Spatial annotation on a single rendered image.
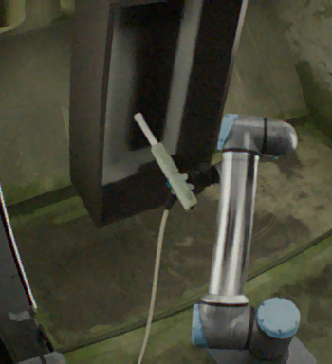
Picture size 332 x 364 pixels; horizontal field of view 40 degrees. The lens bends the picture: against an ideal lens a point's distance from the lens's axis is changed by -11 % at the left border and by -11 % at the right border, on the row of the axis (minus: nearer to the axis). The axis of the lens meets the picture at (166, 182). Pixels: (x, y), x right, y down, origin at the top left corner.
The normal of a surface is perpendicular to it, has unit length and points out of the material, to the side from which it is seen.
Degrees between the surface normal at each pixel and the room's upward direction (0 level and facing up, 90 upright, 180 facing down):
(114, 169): 11
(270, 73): 57
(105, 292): 0
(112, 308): 0
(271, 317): 5
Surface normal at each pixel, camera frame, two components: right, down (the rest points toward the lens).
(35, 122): 0.41, 0.01
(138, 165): 0.11, -0.68
